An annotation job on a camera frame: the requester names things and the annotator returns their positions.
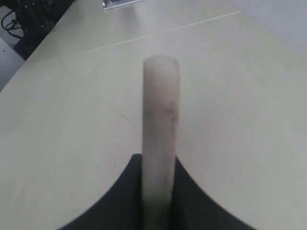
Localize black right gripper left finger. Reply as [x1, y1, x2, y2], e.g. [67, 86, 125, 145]
[61, 154, 142, 230]

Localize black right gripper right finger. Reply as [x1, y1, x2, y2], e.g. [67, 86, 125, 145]
[170, 159, 253, 230]

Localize wide white bristle paintbrush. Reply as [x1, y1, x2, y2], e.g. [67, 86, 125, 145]
[142, 55, 180, 230]

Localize clear holder on far table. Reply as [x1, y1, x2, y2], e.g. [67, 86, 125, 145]
[102, 0, 141, 10]

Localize dark equipment with cables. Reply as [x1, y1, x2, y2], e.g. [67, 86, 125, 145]
[0, 0, 73, 60]

